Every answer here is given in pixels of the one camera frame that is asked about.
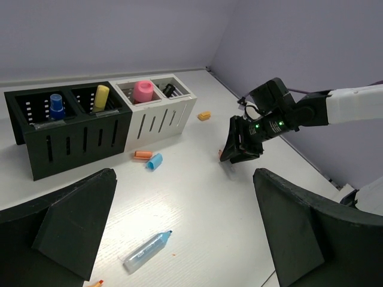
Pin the blue black highlighter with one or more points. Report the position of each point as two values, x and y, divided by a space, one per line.
168 90

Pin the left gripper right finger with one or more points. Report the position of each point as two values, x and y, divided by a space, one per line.
315 241

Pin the orange pencil-shaped pen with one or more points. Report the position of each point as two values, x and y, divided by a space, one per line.
98 284

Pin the pink glue stick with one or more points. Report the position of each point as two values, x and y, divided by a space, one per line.
143 91

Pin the blue item in container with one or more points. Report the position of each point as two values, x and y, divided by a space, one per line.
57 111

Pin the black double container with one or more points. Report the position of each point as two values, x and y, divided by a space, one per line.
82 137

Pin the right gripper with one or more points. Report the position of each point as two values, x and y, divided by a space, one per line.
277 110

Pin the orange yellow eraser cap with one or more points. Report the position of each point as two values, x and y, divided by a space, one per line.
203 116

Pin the blue pencil-shaped pen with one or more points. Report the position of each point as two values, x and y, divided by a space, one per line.
142 254

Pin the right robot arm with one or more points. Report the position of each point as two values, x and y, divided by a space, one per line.
323 108

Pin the blue pen cap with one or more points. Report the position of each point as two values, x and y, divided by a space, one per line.
154 162

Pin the white double container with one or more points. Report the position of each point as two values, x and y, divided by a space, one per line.
160 118

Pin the yellow pencil-shaped pen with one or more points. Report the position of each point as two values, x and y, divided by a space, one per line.
101 97

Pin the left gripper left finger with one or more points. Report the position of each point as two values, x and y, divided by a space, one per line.
53 240

